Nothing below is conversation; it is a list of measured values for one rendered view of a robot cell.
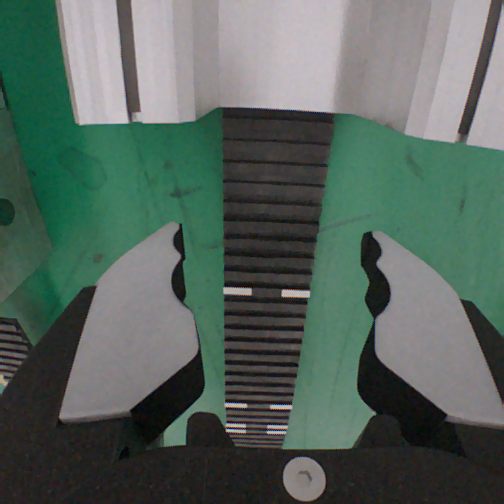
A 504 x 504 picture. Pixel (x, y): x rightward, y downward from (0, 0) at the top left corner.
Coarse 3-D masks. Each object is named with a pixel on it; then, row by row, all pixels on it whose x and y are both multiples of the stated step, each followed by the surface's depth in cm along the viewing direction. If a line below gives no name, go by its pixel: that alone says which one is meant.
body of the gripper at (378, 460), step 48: (192, 432) 4; (384, 432) 4; (96, 480) 3; (144, 480) 3; (192, 480) 3; (240, 480) 3; (288, 480) 4; (336, 480) 3; (384, 480) 3; (432, 480) 3; (480, 480) 3
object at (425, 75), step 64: (64, 0) 4; (128, 0) 4; (192, 0) 5; (256, 0) 7; (320, 0) 7; (384, 0) 6; (448, 0) 4; (128, 64) 5; (192, 64) 5; (256, 64) 8; (320, 64) 8; (384, 64) 7; (448, 64) 5; (448, 128) 5
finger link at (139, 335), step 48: (144, 240) 10; (96, 288) 7; (144, 288) 7; (96, 336) 6; (144, 336) 6; (192, 336) 6; (96, 384) 5; (144, 384) 5; (192, 384) 6; (144, 432) 5
